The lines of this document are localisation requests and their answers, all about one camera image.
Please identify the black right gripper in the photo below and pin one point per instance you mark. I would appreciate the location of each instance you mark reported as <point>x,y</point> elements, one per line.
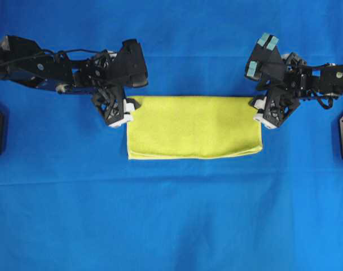
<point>275,107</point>

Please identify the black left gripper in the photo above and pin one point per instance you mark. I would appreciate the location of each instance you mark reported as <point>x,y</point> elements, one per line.
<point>113,106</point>

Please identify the yellow-green microfiber towel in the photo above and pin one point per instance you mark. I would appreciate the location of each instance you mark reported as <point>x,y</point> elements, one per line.
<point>192,127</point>

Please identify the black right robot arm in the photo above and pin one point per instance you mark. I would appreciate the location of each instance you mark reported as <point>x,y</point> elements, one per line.
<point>289,81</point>

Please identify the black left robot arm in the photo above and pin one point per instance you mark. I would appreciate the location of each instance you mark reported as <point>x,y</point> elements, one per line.
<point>22,61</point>

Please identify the blue table cloth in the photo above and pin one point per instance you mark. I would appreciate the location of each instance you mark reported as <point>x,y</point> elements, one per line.
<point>70,199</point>

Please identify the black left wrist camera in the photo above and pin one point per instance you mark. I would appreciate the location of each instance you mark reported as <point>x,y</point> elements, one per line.
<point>127,67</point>

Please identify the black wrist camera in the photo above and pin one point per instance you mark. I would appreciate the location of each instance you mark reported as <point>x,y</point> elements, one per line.
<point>127,67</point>
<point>265,64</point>

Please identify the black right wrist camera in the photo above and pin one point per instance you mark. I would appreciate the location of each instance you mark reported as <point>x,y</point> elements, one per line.
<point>265,64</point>

